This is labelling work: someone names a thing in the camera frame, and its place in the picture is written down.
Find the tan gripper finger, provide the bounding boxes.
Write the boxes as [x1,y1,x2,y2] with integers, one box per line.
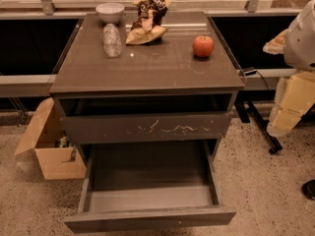
[267,72,315,138]
[263,29,287,55]

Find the red apple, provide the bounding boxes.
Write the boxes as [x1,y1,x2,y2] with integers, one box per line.
[192,35,215,58]

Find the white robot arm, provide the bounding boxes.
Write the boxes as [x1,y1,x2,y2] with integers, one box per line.
[263,0,315,137]

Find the dark grey drawer cabinet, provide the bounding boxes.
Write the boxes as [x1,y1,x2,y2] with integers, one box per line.
[50,12,244,158]

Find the open bottom drawer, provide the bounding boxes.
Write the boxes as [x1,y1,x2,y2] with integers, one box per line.
[64,141,236,233]

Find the scratched upper drawer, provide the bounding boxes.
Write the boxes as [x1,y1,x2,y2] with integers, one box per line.
[61,113,230,144]

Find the black metal stand leg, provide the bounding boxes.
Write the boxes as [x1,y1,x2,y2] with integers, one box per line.
[234,100,283,154]

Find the black round floor object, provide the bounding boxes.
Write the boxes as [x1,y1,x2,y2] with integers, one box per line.
[301,180,315,200]

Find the crumpled brown snack bag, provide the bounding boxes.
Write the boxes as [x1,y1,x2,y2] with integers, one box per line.
[126,0,171,45]

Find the clear plastic bottle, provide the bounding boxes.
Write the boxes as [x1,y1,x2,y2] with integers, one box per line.
[103,24,122,57]

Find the white ceramic bowl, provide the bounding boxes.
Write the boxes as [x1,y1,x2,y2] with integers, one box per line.
[95,3,125,25]

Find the cans inside cardboard box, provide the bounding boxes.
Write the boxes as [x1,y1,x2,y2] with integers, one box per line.
[56,136,76,160]

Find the open cardboard box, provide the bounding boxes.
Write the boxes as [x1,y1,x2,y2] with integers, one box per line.
[15,97,86,180]

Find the black cable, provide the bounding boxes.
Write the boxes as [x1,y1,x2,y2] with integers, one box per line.
[238,66,271,90]

